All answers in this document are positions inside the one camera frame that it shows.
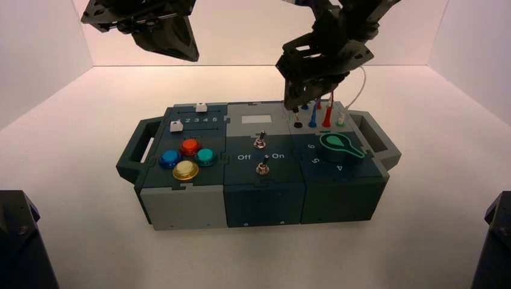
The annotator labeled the teal push button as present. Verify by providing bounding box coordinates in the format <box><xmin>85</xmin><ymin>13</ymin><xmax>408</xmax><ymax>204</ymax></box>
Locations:
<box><xmin>193</xmin><ymin>148</ymin><xmax>219</xmax><ymax>167</ymax></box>

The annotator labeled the white banana plug wire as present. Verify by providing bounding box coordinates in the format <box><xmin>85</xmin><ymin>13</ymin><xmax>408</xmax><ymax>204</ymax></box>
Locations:
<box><xmin>336</xmin><ymin>66</ymin><xmax>366</xmax><ymax>127</ymax></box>

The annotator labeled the teal and grey task box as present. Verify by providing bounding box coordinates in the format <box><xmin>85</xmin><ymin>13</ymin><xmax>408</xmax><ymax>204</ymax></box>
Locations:
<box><xmin>116</xmin><ymin>100</ymin><xmax>402</xmax><ymax>232</ymax></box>

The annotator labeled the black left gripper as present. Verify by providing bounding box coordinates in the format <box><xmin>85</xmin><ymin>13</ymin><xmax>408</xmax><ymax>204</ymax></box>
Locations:
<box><xmin>81</xmin><ymin>0</ymin><xmax>199</xmax><ymax>62</ymax></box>

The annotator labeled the orange push button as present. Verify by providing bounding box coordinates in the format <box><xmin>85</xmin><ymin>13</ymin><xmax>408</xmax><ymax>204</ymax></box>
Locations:
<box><xmin>179</xmin><ymin>138</ymin><xmax>202</xmax><ymax>157</ymax></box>

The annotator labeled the blue banana plug wire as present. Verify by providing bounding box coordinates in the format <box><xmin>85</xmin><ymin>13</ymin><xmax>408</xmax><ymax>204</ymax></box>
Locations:
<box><xmin>301</xmin><ymin>101</ymin><xmax>321</xmax><ymax>129</ymax></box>

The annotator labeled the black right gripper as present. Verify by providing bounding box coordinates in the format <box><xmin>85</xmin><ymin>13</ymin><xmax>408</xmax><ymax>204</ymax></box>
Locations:
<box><xmin>276</xmin><ymin>31</ymin><xmax>375</xmax><ymax>110</ymax></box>

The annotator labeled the blue push button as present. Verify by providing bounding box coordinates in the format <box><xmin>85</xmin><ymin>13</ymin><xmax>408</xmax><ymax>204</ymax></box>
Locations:
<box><xmin>158</xmin><ymin>149</ymin><xmax>184</xmax><ymax>170</ymax></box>

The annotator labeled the red banana plug wire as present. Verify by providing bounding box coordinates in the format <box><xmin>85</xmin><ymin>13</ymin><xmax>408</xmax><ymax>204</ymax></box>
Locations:
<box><xmin>314</xmin><ymin>90</ymin><xmax>335</xmax><ymax>129</ymax></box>

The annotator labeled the yellow push button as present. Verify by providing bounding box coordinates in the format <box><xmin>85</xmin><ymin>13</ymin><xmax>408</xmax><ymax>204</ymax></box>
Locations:
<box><xmin>172</xmin><ymin>160</ymin><xmax>199</xmax><ymax>181</ymax></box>

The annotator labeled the green rotary knob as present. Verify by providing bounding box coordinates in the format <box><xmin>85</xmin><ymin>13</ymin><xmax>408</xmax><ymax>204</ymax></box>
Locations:
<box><xmin>318</xmin><ymin>133</ymin><xmax>366</xmax><ymax>165</ymax></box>

